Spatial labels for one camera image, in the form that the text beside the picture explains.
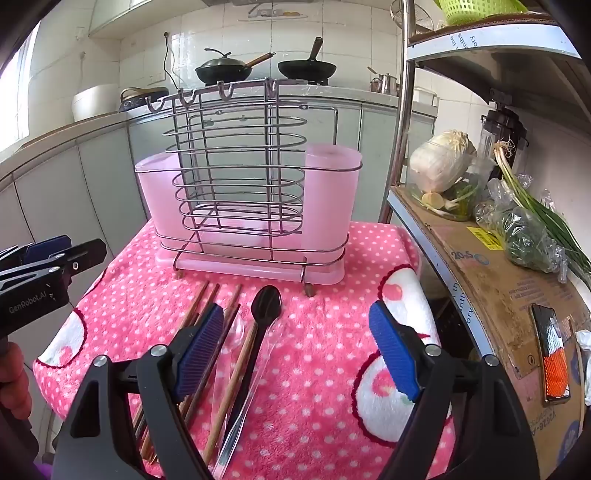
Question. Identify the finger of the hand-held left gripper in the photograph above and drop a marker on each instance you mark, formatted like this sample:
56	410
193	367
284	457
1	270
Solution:
78	258
46	244

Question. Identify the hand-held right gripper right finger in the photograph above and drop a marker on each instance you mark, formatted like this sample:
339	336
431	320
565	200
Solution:
392	350

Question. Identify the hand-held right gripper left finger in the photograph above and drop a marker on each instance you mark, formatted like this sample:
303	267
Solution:
198	350

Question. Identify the pile of wooden chopsticks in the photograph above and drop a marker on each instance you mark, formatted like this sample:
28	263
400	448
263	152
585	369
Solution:
233	392

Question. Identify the black plastic spoon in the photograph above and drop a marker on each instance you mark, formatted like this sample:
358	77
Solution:
267	304

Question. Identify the pink plastic drip tray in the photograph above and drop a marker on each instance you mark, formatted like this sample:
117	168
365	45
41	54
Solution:
258	270

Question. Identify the pink plastic rack insert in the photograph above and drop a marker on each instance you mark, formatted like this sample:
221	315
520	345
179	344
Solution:
332	184

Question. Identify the person's left hand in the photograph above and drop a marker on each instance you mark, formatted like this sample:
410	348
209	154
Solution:
16	383

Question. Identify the pink polka dot blanket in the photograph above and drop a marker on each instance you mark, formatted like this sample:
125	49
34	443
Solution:
314	332

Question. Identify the white rice cooker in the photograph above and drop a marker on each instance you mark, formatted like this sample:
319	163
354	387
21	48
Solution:
94	104

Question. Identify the window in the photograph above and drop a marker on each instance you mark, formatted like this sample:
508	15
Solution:
16	92

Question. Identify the ginger piece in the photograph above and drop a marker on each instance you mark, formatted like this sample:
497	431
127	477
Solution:
434	199

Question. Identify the smartphone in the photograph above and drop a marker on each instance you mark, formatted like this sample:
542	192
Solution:
551	364

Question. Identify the dark shallow pan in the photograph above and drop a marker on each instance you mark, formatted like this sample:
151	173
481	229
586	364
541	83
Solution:
143	96

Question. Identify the clear plastic container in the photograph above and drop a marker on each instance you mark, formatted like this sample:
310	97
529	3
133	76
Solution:
478	184

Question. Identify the white plastic bag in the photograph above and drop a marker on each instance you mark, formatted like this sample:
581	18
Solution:
584	360

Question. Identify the napa cabbage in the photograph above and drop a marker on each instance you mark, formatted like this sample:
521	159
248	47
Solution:
438	161

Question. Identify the green onions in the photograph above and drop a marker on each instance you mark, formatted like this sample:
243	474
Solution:
545	217

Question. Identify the black wok with lid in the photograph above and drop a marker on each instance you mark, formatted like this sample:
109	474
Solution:
224	69

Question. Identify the black blender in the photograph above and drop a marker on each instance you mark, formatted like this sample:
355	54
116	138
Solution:
501	124

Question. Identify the white container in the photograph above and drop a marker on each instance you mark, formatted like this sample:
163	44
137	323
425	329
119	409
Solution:
425	97

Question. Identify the metal kettle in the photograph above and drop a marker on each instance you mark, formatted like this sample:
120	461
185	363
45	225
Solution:
385	84

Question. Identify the black frying pan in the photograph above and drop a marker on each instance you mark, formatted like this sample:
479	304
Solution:
307	69

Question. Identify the metal strainer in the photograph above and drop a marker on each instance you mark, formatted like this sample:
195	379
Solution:
421	18

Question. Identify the green plastic basket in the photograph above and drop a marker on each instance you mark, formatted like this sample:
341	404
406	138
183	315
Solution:
480	11

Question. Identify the wall cabinet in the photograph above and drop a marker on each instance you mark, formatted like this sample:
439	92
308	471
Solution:
120	14

